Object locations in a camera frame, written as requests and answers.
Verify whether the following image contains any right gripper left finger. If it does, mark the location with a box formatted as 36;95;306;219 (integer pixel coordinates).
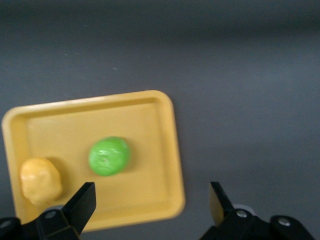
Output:
0;181;97;240

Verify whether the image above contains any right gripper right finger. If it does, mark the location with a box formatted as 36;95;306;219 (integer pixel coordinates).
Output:
199;181;316;240

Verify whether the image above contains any yellow potato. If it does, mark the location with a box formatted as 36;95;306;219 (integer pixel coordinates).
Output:
19;157;64;207

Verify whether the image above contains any green apple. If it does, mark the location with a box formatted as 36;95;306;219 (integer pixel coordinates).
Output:
88;136;132;178

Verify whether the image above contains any yellow plastic tray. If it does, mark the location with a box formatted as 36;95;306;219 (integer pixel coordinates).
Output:
1;89;187;234

